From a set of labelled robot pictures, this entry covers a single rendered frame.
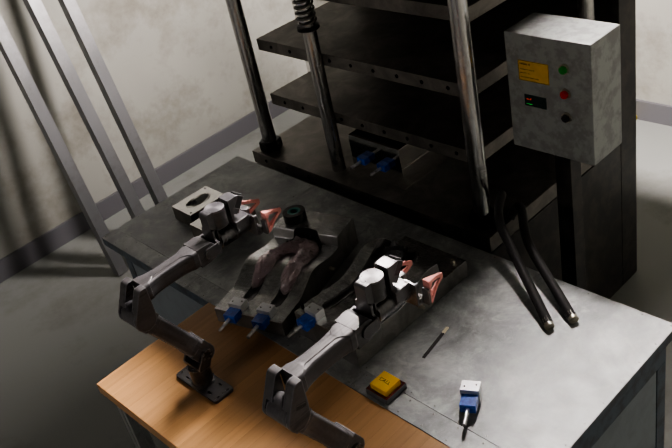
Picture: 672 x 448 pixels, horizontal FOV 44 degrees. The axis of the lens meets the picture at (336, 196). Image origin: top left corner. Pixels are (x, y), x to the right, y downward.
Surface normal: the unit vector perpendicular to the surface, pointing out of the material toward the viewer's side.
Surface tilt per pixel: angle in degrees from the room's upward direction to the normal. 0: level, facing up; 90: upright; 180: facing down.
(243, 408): 0
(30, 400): 0
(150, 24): 90
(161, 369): 0
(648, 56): 90
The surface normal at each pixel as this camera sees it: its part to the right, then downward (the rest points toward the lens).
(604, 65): 0.69, 0.26
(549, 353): -0.19, -0.84
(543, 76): -0.70, 0.48
